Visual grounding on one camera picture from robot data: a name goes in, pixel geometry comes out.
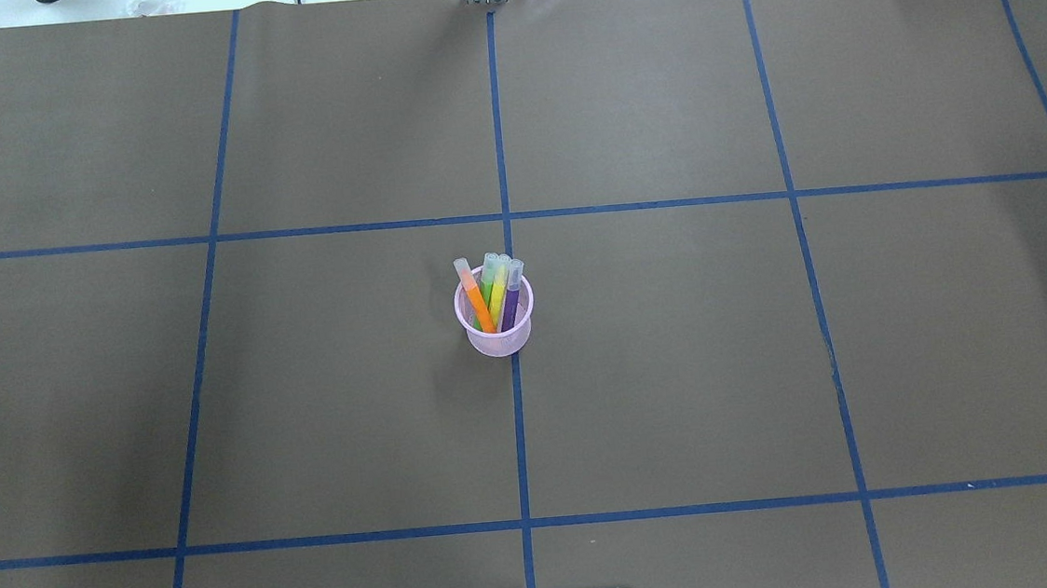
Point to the yellow marker pen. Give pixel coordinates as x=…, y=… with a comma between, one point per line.
x=498, y=288

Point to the purple marker pen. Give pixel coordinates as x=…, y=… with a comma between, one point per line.
x=510, y=301

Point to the green marker pen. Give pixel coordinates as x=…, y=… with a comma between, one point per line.
x=488, y=276

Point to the orange marker pen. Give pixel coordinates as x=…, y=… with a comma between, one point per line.
x=471, y=286

